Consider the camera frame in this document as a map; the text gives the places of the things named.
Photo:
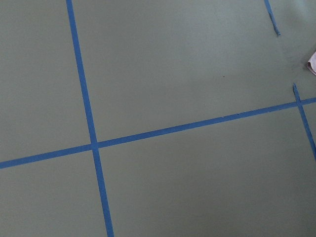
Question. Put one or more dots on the pink Snoopy t-shirt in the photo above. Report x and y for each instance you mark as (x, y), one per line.
(311, 64)

